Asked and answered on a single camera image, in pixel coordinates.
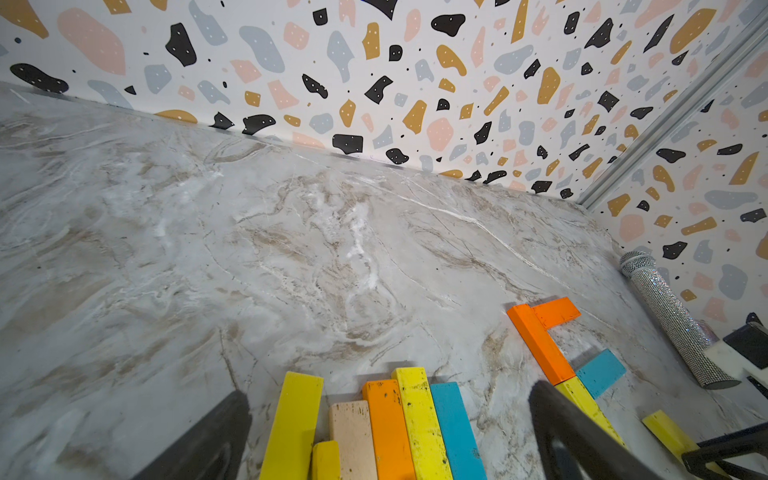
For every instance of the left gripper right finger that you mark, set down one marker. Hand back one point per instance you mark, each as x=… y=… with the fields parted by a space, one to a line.
x=572 y=446

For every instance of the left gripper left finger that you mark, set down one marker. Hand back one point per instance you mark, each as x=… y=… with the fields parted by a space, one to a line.
x=211 y=449

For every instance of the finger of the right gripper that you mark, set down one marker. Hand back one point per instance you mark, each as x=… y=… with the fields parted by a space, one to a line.
x=711 y=459

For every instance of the yellow-green block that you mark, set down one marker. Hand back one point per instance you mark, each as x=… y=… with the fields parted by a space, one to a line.
x=575 y=391

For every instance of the teal block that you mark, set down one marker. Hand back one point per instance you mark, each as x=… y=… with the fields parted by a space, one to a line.
x=600 y=373
x=461 y=447

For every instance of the yellow block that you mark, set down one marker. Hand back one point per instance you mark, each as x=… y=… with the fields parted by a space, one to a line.
x=677 y=442
x=288 y=452
x=424 y=433
x=326 y=461

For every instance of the yellow block leaning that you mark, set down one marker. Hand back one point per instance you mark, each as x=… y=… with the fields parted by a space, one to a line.
x=326 y=461

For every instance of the glitter tube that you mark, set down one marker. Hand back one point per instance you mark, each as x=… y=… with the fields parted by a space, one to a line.
x=689 y=336

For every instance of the beige wooden block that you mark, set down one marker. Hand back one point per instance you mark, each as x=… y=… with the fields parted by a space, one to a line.
x=350 y=427

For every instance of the orange block small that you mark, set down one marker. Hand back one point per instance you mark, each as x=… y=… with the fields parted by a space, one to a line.
x=389 y=432

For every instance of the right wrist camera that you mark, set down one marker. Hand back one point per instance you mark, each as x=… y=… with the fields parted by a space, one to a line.
x=743 y=355

